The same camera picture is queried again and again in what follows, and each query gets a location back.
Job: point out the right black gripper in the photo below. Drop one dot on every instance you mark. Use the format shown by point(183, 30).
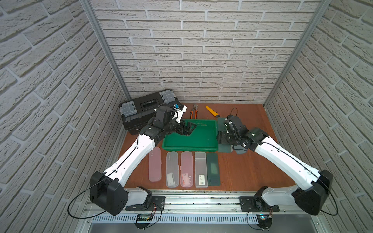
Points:
point(220, 137)

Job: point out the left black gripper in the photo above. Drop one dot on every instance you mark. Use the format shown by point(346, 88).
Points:
point(183, 128)

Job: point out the green plastic storage tray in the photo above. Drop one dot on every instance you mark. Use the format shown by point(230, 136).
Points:
point(202, 139)

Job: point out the blue-grey frosted pencil case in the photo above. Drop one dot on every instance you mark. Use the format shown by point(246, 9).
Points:
point(239, 149)

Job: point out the dark green labelled pencil case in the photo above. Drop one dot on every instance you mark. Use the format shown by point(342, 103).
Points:
point(213, 170)

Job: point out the grey frosted rectangular pencil case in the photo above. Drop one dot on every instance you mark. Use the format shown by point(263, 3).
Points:
point(200, 170)

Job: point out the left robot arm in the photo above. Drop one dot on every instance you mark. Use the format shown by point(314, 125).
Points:
point(108, 188)

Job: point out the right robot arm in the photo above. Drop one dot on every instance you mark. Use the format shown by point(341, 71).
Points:
point(312, 187)

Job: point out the pink pencil case with label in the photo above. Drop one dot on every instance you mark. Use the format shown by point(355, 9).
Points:
point(186, 170)

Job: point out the clear pencil case with label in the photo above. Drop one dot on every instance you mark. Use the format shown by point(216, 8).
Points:
point(172, 170)

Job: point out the pink frosted pencil case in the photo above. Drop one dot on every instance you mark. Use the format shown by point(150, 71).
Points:
point(155, 165)

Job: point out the yellow utility knife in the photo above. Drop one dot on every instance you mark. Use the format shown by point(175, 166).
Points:
point(211, 111)

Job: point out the black plastic toolbox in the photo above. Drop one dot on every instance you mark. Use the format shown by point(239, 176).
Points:
point(136, 113)

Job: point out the right controller board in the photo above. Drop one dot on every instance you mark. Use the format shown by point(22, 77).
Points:
point(264, 221)

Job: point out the controller board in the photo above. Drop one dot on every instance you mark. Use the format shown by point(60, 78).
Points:
point(264, 221)
point(143, 221)

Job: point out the left controller board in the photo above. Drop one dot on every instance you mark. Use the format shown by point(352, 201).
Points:
point(143, 221)

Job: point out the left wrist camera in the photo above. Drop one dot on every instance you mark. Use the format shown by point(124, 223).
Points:
point(180, 109)

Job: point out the orange handled pliers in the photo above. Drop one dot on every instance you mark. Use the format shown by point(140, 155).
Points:
point(194, 112)

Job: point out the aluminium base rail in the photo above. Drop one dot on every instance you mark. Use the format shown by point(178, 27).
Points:
point(201, 201)

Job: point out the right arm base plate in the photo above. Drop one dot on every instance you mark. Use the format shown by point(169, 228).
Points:
point(250, 204)

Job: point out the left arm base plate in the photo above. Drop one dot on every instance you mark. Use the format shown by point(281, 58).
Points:
point(157, 202)

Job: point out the left corner aluminium post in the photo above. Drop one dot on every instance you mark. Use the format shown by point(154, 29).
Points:
point(89, 10)

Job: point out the corner aluminium post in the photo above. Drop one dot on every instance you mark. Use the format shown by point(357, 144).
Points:
point(89, 10)
point(316, 18)

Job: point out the right corner aluminium post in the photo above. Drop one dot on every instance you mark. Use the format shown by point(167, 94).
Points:
point(316, 18)

